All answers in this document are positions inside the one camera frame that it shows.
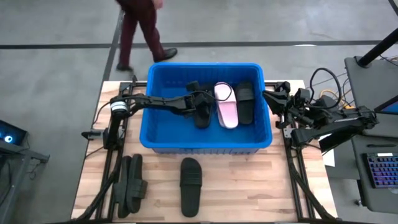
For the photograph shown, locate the computer case with blue light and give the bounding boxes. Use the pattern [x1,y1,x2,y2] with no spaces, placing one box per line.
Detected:
[0,119,28,146]

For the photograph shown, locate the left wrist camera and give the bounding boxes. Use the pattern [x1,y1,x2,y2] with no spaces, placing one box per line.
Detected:
[185,80,200,93]

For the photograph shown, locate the pink rubber slide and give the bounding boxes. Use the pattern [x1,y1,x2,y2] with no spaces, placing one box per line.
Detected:
[213,82,239,129]

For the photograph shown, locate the blue plastic bin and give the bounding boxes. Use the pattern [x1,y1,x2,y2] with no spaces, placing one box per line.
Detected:
[139,62,274,156]

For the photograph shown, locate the white paper sheet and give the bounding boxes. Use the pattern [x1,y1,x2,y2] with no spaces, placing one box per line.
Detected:
[320,133,336,168]

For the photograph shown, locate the small black bracket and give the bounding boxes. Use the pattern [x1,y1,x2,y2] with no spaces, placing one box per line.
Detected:
[81,129,104,141]

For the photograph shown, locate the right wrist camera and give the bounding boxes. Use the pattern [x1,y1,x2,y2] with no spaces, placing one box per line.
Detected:
[294,88,312,105]

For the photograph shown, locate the black camera stand pole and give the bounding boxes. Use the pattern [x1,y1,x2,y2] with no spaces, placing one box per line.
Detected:
[356,27,398,68]

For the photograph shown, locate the black rubber slide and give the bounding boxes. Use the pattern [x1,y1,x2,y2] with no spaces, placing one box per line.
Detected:
[179,157,203,218]
[126,154,149,214]
[233,81,256,125]
[113,155,133,218]
[193,81,216,130]

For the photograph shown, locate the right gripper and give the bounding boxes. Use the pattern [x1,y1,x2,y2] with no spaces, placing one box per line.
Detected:
[262,90,315,125]

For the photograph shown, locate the backlit keyboard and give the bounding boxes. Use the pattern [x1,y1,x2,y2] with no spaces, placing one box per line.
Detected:
[362,152,398,189]

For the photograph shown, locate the grey metal stand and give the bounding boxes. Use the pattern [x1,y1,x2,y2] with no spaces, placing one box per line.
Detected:
[0,141,50,206]

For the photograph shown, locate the monitor with blue screen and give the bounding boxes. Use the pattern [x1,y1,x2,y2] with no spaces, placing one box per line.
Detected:
[374,95,398,116]

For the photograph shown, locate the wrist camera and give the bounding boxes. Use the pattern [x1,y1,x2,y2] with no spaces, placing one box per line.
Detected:
[185,80,200,93]
[294,88,312,105]

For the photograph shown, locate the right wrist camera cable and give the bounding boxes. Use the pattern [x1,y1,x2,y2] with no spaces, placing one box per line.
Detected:
[309,67,343,110]

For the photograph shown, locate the yellow cable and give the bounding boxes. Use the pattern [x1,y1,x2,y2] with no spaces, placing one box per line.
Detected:
[319,89,355,110]

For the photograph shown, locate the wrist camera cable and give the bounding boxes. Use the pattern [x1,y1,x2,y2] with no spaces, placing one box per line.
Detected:
[124,85,233,103]
[309,67,343,110]

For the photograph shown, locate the person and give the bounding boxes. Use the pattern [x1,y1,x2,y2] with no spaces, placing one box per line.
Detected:
[115,0,178,72]

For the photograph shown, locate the black diagonal beam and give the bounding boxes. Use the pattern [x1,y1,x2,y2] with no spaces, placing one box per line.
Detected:
[319,132,354,153]

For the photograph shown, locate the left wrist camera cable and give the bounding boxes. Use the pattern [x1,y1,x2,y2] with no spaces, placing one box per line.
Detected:
[124,85,233,103]

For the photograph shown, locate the grey desk panel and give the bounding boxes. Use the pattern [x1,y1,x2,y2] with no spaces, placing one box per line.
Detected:
[344,55,398,139]
[351,134,398,215]

